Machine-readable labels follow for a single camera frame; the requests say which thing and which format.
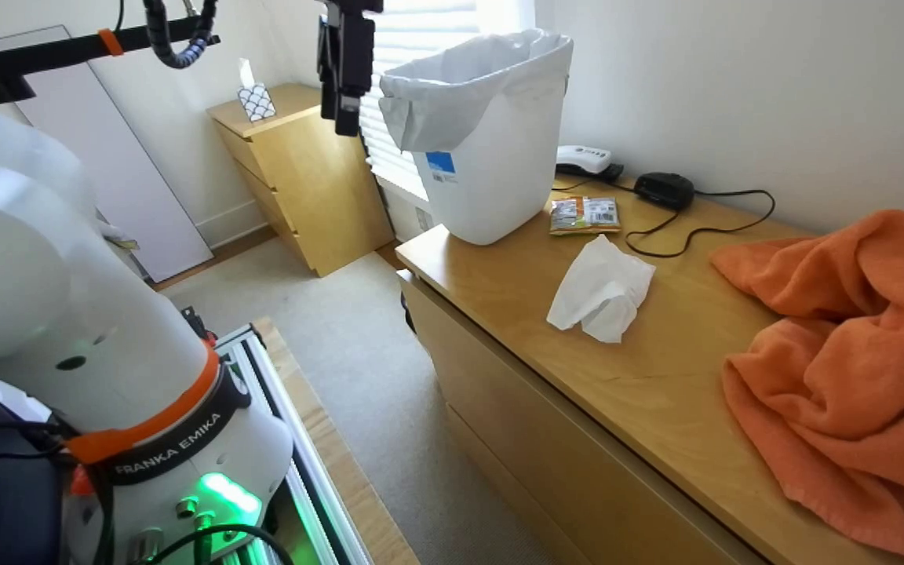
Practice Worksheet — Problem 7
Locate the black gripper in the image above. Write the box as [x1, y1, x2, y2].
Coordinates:
[333, 0, 386, 139]

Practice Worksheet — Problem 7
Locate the white napkin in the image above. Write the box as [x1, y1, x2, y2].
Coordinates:
[542, 231, 659, 345]

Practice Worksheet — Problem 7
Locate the long wooden counter dresser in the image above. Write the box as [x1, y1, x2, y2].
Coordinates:
[396, 175, 904, 565]

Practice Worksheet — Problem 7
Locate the small wooden dresser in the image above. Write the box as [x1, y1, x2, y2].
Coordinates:
[208, 82, 399, 278]

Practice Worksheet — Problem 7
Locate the patterned tissue box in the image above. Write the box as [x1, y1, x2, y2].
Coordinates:
[237, 56, 278, 123]

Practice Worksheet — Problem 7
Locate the white bin liner bag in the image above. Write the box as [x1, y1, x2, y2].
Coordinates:
[376, 24, 579, 158]

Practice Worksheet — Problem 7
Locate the white plastic trash bin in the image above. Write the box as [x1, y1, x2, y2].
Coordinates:
[376, 24, 579, 249]

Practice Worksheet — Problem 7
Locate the white board panel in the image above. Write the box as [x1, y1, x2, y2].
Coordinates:
[0, 24, 212, 285]

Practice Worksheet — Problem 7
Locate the white and black device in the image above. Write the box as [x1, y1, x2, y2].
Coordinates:
[555, 140, 627, 186]

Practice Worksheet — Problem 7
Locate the green snack packet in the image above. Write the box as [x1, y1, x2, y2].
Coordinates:
[545, 195, 624, 239]

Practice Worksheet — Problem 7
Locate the black power adapter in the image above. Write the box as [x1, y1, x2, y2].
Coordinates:
[632, 168, 697, 213]

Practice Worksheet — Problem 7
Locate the dark blue box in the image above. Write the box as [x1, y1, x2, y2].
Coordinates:
[0, 369, 70, 565]

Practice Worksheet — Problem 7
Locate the orange towel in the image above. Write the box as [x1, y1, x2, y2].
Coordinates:
[708, 207, 904, 565]

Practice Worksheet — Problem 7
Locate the black robot cable hose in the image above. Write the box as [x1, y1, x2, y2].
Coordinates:
[137, 0, 219, 73]

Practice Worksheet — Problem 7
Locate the black mount bar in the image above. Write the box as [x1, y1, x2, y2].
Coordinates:
[0, 12, 222, 107]

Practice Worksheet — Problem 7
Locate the aluminium base frame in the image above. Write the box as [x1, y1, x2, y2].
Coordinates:
[183, 308, 371, 565]

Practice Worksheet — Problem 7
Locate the thin black adapter cable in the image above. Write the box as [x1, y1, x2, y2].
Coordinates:
[623, 186, 777, 261]

